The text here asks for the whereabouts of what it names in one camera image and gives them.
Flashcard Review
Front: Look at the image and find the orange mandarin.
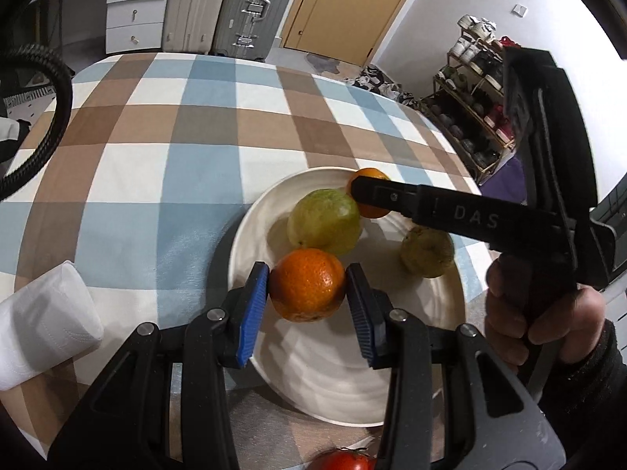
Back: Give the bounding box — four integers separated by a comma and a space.
269, 248, 345, 323
345, 168, 390, 220

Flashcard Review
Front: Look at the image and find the small yellow-green lemon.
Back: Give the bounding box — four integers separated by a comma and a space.
400, 225, 455, 278

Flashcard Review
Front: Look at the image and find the large green wrinkled citrus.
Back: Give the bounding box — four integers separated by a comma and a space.
287, 189, 361, 256

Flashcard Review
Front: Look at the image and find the red tomato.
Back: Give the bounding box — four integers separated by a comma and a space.
308, 448, 376, 470

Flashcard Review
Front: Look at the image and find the right hand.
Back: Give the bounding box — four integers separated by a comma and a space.
485, 255, 606, 371

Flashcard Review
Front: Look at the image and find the purple bag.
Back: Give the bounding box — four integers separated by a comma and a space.
479, 157, 527, 205

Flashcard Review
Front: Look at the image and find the wooden shoe rack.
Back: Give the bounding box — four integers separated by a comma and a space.
420, 14, 518, 186

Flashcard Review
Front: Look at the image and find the white paper towel roll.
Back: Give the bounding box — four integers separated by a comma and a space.
1, 261, 104, 392

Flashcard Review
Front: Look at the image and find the wooden door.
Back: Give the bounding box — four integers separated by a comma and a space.
282, 0, 406, 66

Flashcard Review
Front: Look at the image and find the checkered tablecloth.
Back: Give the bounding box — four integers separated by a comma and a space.
1, 53, 476, 459

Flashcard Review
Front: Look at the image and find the silver grey suitcase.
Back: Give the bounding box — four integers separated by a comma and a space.
212, 0, 289, 61

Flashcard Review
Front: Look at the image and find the beige suitcase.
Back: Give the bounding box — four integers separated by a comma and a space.
163, 0, 223, 54

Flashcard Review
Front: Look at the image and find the white drawer cabinet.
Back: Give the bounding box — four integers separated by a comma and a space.
29, 0, 176, 56

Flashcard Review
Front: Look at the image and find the black braided cable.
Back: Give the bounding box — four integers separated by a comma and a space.
0, 43, 74, 202

